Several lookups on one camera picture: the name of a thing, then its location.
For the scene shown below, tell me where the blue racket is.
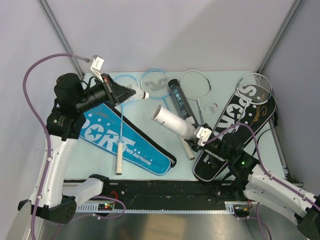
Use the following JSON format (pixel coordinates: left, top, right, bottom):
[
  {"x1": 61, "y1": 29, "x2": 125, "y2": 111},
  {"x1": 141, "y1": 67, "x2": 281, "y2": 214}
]
[
  {"x1": 140, "y1": 69, "x2": 195, "y2": 161},
  {"x1": 114, "y1": 74, "x2": 139, "y2": 176}
]

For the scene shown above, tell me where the black shuttlecock tube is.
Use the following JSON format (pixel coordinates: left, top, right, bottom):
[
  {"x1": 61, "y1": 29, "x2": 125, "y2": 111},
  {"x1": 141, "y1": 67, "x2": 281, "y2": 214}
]
[{"x1": 168, "y1": 79, "x2": 199, "y2": 126}]

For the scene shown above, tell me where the blue racket left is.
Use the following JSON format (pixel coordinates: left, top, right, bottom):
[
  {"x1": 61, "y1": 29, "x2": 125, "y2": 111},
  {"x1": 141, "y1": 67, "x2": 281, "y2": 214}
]
[{"x1": 114, "y1": 74, "x2": 139, "y2": 176}]

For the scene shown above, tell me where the clear tube lid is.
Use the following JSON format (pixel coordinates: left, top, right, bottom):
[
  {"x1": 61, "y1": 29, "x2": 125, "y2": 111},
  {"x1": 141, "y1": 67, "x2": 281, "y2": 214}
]
[{"x1": 142, "y1": 112, "x2": 153, "y2": 123}]

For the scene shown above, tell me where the blue racket right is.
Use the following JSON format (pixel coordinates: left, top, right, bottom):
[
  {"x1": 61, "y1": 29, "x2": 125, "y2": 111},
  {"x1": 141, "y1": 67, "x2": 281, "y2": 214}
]
[{"x1": 140, "y1": 69, "x2": 195, "y2": 161}]

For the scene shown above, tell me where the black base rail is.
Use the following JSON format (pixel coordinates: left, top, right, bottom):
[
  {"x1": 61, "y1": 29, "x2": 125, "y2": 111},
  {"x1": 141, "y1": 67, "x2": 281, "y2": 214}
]
[{"x1": 62, "y1": 179, "x2": 251, "y2": 212}]

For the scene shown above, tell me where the blue racket bag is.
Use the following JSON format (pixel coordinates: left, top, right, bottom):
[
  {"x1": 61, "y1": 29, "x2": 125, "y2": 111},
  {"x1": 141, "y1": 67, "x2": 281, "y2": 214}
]
[{"x1": 79, "y1": 104, "x2": 177, "y2": 176}]

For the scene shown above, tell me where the left aluminium frame post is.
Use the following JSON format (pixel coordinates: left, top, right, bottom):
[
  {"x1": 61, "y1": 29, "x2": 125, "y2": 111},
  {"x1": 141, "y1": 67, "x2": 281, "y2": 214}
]
[{"x1": 37, "y1": 0, "x2": 84, "y2": 77}]

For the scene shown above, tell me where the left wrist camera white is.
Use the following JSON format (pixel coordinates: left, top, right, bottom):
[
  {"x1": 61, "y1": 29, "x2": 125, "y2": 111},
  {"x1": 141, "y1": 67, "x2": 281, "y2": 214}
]
[{"x1": 90, "y1": 55, "x2": 105, "y2": 81}]

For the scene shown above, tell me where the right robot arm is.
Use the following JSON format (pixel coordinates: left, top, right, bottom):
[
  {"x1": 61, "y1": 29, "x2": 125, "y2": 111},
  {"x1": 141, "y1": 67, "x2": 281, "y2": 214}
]
[{"x1": 188, "y1": 133, "x2": 320, "y2": 240}]

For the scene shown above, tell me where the aluminium frame post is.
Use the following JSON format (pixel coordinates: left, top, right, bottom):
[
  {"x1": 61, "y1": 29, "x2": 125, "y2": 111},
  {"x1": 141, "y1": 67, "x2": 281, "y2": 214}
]
[
  {"x1": 37, "y1": 0, "x2": 84, "y2": 77},
  {"x1": 256, "y1": 0, "x2": 305, "y2": 74}
]

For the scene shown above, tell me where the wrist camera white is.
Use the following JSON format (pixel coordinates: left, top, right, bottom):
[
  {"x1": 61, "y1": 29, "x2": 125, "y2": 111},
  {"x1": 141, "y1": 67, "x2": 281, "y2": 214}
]
[
  {"x1": 90, "y1": 55, "x2": 105, "y2": 81},
  {"x1": 194, "y1": 126, "x2": 213, "y2": 147}
]

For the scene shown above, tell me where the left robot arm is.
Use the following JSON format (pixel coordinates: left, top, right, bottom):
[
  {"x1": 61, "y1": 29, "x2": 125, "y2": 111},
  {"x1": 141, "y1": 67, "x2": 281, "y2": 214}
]
[{"x1": 18, "y1": 73, "x2": 137, "y2": 224}]

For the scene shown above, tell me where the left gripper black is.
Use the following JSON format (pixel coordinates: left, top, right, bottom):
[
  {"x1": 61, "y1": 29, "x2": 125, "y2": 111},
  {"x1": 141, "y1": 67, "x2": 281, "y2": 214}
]
[{"x1": 75, "y1": 73, "x2": 136, "y2": 113}]

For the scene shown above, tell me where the white shuttlecock tube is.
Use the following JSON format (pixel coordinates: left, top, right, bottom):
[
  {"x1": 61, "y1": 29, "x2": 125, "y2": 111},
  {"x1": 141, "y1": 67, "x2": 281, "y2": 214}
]
[{"x1": 151, "y1": 105, "x2": 197, "y2": 141}]

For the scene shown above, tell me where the black racket bag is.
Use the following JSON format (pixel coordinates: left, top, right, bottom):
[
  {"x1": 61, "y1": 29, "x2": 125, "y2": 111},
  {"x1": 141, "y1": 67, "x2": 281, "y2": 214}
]
[{"x1": 193, "y1": 92, "x2": 277, "y2": 182}]

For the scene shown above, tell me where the right aluminium frame post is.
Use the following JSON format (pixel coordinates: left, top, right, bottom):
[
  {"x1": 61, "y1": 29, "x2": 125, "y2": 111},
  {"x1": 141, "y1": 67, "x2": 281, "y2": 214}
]
[{"x1": 256, "y1": 0, "x2": 305, "y2": 74}]

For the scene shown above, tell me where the white cable duct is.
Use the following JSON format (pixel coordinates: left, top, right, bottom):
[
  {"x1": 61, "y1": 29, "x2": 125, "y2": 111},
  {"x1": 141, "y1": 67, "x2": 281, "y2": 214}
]
[{"x1": 74, "y1": 201, "x2": 253, "y2": 215}]

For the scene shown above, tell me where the white racket with black handle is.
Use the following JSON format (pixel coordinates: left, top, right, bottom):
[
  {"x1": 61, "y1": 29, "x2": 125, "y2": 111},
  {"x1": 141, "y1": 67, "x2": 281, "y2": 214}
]
[{"x1": 179, "y1": 70, "x2": 212, "y2": 124}]

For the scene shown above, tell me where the white racket on black bag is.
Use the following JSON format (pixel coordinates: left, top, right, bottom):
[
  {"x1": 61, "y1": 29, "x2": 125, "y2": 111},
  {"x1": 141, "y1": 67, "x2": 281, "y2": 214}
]
[{"x1": 226, "y1": 73, "x2": 273, "y2": 141}]

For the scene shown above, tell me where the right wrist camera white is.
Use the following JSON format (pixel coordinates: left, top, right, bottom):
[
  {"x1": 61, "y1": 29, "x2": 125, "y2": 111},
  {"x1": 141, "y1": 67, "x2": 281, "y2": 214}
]
[{"x1": 194, "y1": 126, "x2": 213, "y2": 147}]

